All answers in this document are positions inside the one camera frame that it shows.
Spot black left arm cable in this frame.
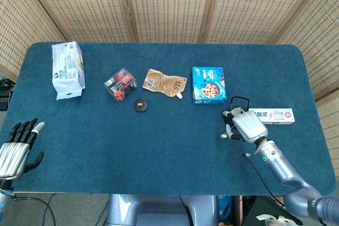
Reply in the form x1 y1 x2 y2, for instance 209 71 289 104
12 195 58 226

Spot white printed paper bag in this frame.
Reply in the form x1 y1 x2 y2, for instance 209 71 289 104
51 41 86 101

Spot grey-blue robot torso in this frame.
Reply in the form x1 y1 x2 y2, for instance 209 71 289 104
105 193 220 226

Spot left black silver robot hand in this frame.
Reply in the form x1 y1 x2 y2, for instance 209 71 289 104
0 117 46 182

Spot blue cookie box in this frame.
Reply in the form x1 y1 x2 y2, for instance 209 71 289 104
191 66 228 105

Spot black floor equipment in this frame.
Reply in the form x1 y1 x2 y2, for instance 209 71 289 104
0 76 14 110

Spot brown spout pouch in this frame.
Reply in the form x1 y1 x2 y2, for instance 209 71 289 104
142 68 188 100

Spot black round lid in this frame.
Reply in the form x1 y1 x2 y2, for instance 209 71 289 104
133 98 149 112

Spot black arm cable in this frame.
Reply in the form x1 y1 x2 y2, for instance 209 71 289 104
242 153 288 210
12 195 58 226

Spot blue felt table mat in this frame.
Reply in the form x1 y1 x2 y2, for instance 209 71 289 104
0 42 337 197

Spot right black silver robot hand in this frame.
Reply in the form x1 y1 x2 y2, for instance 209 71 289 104
223 109 268 142

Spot white crumpled paper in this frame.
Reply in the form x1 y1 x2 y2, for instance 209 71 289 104
255 214 292 226

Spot black red clear box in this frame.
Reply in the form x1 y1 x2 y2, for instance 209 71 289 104
103 67 138 103

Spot blue plastic container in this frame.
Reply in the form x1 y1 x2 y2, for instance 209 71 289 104
218 195 234 221

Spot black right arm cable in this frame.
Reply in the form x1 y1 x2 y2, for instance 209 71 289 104
242 153 288 210

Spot tea bag with string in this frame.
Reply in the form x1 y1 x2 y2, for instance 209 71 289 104
221 106 246 139

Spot black cast iron teapot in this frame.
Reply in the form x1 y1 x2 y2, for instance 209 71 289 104
221 96 251 129

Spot white pink toothpaste box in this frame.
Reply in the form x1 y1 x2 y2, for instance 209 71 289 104
250 108 296 125

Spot woven rattan screen panel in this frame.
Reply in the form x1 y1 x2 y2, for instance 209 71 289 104
121 0 218 43
315 95 339 177
0 0 66 83
198 0 333 44
20 0 139 43
274 0 339 101

